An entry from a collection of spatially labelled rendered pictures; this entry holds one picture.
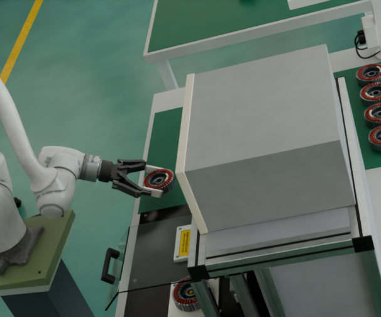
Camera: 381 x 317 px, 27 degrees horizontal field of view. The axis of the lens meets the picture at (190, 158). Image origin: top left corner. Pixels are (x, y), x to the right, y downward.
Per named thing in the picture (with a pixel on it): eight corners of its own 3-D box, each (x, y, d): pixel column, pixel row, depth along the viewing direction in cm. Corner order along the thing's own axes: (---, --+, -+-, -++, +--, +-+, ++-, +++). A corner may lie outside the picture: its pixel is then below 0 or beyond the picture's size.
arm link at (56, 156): (83, 167, 276) (77, 193, 266) (39, 158, 274) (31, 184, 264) (87, 144, 268) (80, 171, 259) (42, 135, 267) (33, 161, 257)
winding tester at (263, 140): (200, 234, 197) (174, 173, 185) (207, 132, 231) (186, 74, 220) (356, 205, 188) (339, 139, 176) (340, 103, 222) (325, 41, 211)
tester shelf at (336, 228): (192, 281, 192) (187, 268, 189) (205, 119, 245) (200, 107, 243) (375, 250, 182) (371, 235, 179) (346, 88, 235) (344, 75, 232)
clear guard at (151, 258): (105, 311, 202) (96, 295, 199) (117, 245, 221) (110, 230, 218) (227, 290, 195) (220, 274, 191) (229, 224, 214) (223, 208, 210)
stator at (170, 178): (144, 199, 268) (140, 191, 266) (147, 178, 277) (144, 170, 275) (175, 194, 266) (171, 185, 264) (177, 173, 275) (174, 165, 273)
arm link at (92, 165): (87, 148, 269) (104, 151, 269) (83, 168, 274) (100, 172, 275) (82, 164, 262) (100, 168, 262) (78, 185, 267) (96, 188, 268)
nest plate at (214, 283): (168, 324, 224) (166, 321, 224) (172, 285, 236) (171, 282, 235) (219, 316, 221) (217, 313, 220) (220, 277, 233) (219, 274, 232)
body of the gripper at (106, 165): (99, 169, 263) (126, 175, 264) (102, 153, 270) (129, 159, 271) (95, 185, 268) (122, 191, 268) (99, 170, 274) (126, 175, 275)
